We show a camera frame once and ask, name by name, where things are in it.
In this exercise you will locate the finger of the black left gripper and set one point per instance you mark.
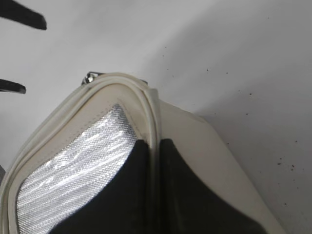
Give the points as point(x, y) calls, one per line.
point(21, 14)
point(12, 87)

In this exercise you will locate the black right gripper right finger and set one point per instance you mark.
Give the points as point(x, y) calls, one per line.
point(189, 206)

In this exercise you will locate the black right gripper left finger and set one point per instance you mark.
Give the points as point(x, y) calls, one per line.
point(120, 207)

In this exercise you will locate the cream bag with silver panel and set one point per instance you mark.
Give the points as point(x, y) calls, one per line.
point(83, 144)

